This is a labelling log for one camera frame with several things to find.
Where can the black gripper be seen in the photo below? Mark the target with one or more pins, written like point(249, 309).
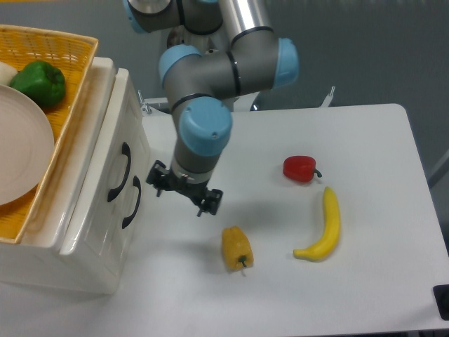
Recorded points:
point(162, 179)

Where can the black corner object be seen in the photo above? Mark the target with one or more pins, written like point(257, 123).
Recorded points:
point(441, 295)

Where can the white drawer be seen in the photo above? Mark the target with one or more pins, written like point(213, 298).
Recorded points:
point(122, 144)
point(99, 234)

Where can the yellow woven basket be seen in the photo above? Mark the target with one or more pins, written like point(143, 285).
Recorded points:
point(62, 59)

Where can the yellow banana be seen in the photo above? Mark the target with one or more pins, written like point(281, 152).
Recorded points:
point(322, 249)

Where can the green bell pepper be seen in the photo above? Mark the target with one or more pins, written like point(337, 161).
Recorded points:
point(41, 82)

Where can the pink round plate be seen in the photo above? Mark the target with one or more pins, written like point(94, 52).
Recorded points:
point(27, 144)

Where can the white round vegetable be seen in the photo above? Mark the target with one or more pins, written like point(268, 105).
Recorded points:
point(7, 73)

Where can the red bell pepper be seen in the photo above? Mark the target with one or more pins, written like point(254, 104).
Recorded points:
point(300, 168)

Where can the yellow bell pepper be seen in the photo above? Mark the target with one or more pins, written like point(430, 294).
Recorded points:
point(236, 249)

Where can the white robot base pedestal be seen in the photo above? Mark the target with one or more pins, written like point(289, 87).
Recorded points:
point(179, 35)

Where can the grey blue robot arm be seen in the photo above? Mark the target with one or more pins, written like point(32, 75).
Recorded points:
point(251, 59)

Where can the white drawer cabinet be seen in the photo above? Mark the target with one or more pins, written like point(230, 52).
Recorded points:
point(36, 260)

